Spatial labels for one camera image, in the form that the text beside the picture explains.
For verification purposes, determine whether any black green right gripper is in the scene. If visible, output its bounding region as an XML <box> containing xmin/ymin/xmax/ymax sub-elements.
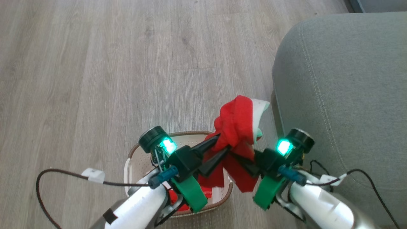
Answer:
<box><xmin>234</xmin><ymin>149</ymin><xmax>286</xmax><ymax>210</ymax></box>

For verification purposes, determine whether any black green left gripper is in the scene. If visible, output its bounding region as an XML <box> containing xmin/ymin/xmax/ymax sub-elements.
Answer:
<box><xmin>167</xmin><ymin>134</ymin><xmax>231</xmax><ymax>213</ymax></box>

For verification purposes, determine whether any red and white garment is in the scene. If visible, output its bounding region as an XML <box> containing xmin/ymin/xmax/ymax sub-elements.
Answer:
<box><xmin>168</xmin><ymin>95</ymin><xmax>271</xmax><ymax>212</ymax></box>

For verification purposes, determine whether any cream perforated laundry basket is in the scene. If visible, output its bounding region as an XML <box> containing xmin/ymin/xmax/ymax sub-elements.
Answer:
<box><xmin>123</xmin><ymin>131</ymin><xmax>233</xmax><ymax>218</ymax></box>

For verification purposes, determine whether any grey fabric sofa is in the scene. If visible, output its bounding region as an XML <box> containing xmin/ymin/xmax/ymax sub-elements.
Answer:
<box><xmin>272</xmin><ymin>12</ymin><xmax>407</xmax><ymax>229</ymax></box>

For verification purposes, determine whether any grey blue floor mat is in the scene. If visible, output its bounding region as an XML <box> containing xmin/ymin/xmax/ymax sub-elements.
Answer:
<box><xmin>348</xmin><ymin>0</ymin><xmax>407</xmax><ymax>13</ymax></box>

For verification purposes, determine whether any blue right cable connector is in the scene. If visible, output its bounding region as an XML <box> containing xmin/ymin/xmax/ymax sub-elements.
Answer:
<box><xmin>278</xmin><ymin>165</ymin><xmax>307</xmax><ymax>186</ymax></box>

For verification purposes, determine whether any blue cable connector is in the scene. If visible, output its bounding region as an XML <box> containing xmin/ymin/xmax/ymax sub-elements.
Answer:
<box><xmin>278</xmin><ymin>165</ymin><xmax>307</xmax><ymax>186</ymax></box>
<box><xmin>149</xmin><ymin>165</ymin><xmax>179</xmax><ymax>189</ymax></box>

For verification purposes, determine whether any blue left cable connector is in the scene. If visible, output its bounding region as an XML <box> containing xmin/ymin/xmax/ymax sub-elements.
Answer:
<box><xmin>149</xmin><ymin>165</ymin><xmax>179</xmax><ymax>189</ymax></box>

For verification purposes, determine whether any white tag on right cable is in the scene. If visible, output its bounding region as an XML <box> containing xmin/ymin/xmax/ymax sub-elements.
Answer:
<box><xmin>320</xmin><ymin>173</ymin><xmax>347</xmax><ymax>185</ymax></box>

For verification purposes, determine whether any white tag on cable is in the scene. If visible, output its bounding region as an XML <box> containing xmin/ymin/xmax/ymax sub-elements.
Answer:
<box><xmin>81</xmin><ymin>168</ymin><xmax>105</xmax><ymax>184</ymax></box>
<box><xmin>320</xmin><ymin>173</ymin><xmax>347</xmax><ymax>185</ymax></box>

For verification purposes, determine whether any white tag on left cable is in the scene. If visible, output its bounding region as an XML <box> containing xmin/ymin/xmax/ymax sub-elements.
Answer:
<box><xmin>81</xmin><ymin>168</ymin><xmax>105</xmax><ymax>184</ymax></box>

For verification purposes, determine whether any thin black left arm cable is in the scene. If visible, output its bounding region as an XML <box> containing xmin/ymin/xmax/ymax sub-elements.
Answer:
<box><xmin>36</xmin><ymin>169</ymin><xmax>150</xmax><ymax>229</ymax></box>

